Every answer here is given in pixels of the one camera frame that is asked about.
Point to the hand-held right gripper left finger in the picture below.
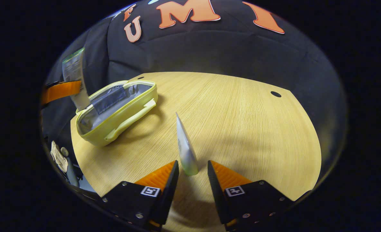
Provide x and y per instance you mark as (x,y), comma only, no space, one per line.
(168,199)

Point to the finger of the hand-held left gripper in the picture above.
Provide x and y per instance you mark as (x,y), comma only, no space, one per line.
(61,91)

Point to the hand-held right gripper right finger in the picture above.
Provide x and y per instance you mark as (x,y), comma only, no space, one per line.
(216,196)

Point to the white skincare tube green cap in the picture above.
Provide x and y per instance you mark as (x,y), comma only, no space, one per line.
(73,69)

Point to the pale green skincare tube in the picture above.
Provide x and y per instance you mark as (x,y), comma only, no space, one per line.
(186,151)

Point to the pale yellow suitcase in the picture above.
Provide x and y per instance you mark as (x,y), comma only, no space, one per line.
(126,119)

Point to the beige crumpled object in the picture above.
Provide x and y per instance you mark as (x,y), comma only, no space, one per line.
(58,158)

